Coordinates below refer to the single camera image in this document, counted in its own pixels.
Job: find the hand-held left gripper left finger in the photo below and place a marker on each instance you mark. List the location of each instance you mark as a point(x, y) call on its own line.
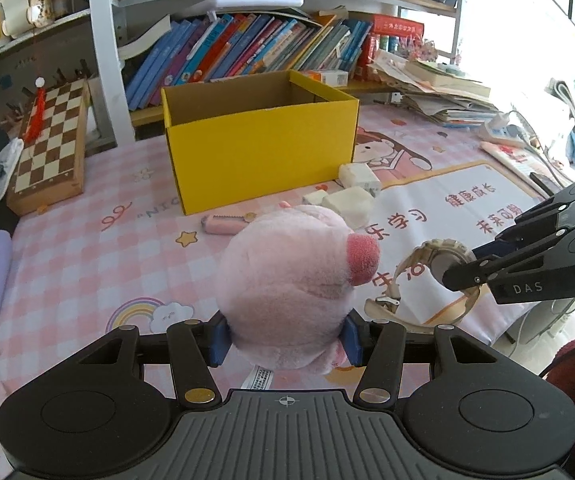
point(217, 340)

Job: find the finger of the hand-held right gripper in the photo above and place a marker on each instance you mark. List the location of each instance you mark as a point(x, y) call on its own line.
point(487, 251)
point(467, 275)

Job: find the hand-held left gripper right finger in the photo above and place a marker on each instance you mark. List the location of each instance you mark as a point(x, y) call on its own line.
point(350, 340)

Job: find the cream wristwatch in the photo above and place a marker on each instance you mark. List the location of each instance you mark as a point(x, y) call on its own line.
point(417, 265)

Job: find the pink plush toy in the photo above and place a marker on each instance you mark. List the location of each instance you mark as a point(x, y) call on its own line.
point(287, 285)

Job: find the white foam block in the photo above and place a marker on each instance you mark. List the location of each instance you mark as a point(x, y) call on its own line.
point(347, 205)

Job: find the white charger plug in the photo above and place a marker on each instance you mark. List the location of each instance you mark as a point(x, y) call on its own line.
point(357, 175)

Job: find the yellow cardboard box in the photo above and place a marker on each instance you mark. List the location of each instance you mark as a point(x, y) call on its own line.
point(257, 160)

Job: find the pink printed desktop cover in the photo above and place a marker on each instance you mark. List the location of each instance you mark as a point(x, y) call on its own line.
point(92, 260)

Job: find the pink booklet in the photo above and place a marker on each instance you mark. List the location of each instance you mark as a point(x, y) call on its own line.
point(512, 157)

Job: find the white power strip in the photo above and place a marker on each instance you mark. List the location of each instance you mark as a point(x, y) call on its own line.
point(497, 132)

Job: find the small white eraser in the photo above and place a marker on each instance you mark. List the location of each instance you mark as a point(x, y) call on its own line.
point(315, 197)

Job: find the stack of papers and books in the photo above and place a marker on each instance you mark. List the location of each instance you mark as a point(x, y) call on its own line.
point(442, 95)

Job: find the orange white small box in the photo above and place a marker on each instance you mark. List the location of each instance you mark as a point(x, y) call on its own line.
point(332, 78)

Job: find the red boxed book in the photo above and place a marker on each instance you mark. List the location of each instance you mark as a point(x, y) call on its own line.
point(397, 27)

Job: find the wooden chessboard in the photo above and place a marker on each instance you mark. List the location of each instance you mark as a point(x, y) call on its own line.
point(50, 160)

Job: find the red tassel ornament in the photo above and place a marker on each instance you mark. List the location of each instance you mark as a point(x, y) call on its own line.
point(35, 120)

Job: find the row of books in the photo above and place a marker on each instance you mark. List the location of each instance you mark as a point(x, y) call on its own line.
point(242, 45)

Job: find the white bookshelf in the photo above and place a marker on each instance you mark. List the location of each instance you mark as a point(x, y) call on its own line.
point(105, 60)

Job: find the white desk lamp head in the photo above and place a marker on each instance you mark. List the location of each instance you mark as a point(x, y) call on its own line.
point(247, 4)

